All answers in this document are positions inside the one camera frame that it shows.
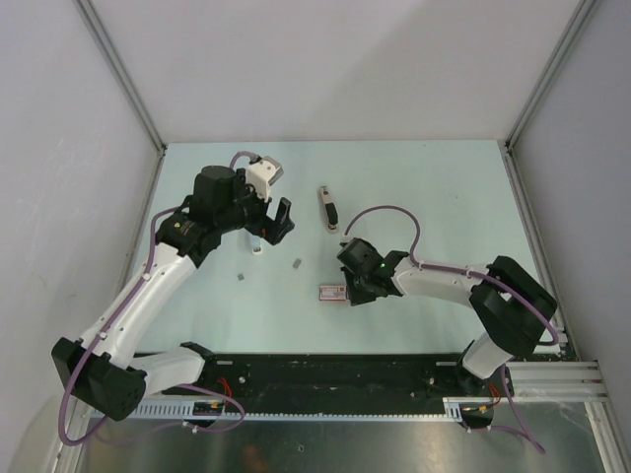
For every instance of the beige black stapler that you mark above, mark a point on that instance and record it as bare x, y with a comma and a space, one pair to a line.
328, 209

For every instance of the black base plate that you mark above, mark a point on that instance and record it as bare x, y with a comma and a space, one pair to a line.
346, 385

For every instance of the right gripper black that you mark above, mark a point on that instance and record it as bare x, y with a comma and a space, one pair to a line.
355, 297

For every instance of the red staple box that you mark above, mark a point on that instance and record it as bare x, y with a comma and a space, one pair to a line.
333, 293

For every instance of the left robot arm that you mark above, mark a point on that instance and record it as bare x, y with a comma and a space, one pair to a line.
100, 368

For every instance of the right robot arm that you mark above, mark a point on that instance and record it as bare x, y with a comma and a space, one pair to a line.
514, 309

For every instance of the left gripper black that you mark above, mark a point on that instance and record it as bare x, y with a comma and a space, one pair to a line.
276, 229

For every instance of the aluminium frame rail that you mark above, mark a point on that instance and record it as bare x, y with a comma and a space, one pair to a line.
557, 382

